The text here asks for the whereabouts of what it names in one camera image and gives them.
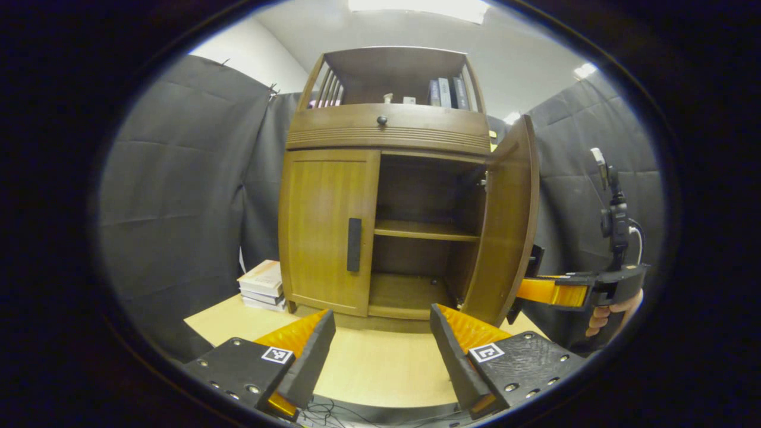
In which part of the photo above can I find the long ceiling light panel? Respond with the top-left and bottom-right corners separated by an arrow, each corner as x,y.
348,0 -> 491,24

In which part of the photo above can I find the wooden double-door shoe cabinet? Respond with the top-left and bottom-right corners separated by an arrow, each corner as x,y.
278,46 -> 494,333

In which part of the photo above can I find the black backdrop cloth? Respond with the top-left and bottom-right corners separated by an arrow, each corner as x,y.
98,55 -> 663,363

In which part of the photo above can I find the wooden inner shelf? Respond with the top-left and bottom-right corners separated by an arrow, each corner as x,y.
374,219 -> 481,243

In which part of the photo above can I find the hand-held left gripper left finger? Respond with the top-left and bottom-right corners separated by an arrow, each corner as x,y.
183,309 -> 337,420

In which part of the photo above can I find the black door handle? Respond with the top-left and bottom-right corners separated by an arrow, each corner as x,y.
508,244 -> 545,325
347,218 -> 363,273

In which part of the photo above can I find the white paperback book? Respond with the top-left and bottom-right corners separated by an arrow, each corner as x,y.
241,295 -> 287,313

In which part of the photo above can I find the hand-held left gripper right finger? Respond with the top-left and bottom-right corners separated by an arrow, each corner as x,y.
429,303 -> 586,420

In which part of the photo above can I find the beige paperback book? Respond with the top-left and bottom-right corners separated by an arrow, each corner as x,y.
237,259 -> 284,292

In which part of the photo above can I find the wooden shoe cabinet door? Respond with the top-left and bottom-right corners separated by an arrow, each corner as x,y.
278,149 -> 381,317
461,115 -> 540,328

